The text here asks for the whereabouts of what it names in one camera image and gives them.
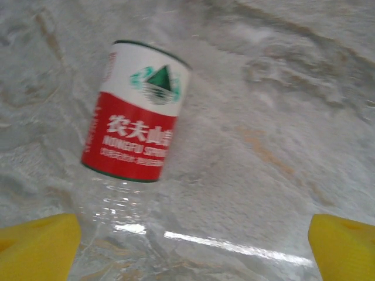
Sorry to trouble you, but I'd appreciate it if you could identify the red white label water bottle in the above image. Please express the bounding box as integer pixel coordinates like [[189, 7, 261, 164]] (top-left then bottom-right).
[[74, 39, 322, 281]]

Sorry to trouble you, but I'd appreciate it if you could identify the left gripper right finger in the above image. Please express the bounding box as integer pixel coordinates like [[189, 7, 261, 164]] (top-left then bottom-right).
[[307, 213, 375, 281]]

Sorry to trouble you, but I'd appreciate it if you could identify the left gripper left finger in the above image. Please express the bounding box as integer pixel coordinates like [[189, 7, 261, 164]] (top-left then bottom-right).
[[0, 213, 82, 281]]

